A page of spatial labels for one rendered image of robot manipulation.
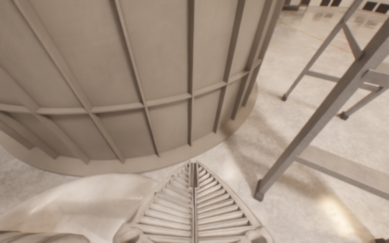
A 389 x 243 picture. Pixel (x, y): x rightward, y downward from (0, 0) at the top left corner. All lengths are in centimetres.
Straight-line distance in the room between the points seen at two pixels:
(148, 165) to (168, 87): 46
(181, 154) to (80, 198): 52
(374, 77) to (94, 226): 80
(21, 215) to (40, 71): 38
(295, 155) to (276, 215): 33
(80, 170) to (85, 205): 50
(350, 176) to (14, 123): 130
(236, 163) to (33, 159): 114
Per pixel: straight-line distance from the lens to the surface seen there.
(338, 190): 111
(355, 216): 110
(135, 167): 87
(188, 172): 16
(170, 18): 50
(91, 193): 49
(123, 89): 57
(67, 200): 52
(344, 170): 73
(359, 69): 58
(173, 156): 85
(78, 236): 23
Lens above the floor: 76
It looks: 46 degrees down
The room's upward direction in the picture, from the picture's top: 3 degrees clockwise
